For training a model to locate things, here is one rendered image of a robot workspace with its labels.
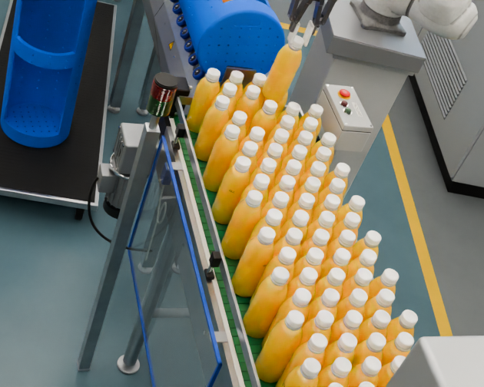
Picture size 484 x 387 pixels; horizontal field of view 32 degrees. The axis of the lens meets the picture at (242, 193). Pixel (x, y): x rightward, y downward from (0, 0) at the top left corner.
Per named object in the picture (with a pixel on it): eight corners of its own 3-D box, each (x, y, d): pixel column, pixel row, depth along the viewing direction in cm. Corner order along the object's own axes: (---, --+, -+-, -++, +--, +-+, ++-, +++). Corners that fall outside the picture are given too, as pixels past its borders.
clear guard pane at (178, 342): (130, 249, 281) (164, 138, 250) (170, 468, 228) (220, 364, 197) (128, 249, 281) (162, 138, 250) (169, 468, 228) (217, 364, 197)
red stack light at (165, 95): (171, 87, 223) (175, 76, 220) (176, 103, 219) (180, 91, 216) (147, 85, 220) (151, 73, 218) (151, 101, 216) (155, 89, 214)
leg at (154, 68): (147, 109, 412) (178, -2, 372) (149, 117, 409) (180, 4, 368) (135, 107, 410) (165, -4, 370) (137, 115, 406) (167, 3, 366)
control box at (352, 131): (341, 110, 277) (353, 85, 270) (361, 152, 264) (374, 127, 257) (313, 108, 274) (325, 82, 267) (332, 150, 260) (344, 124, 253)
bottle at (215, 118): (220, 156, 257) (238, 108, 245) (204, 163, 253) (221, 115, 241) (204, 142, 260) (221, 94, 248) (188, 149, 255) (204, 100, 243)
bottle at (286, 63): (272, 104, 253) (294, 54, 240) (257, 88, 255) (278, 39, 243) (288, 98, 257) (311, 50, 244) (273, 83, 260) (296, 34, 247)
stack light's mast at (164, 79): (162, 120, 230) (176, 73, 220) (166, 135, 226) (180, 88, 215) (139, 118, 228) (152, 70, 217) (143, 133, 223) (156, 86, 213)
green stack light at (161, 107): (167, 103, 226) (171, 87, 223) (171, 118, 222) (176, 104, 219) (144, 100, 224) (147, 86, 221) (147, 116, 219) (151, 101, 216)
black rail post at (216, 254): (211, 270, 223) (220, 250, 218) (213, 279, 221) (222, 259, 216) (203, 270, 222) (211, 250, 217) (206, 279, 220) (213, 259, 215)
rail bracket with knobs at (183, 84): (183, 103, 272) (192, 77, 266) (188, 117, 268) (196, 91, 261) (154, 100, 269) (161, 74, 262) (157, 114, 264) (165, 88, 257)
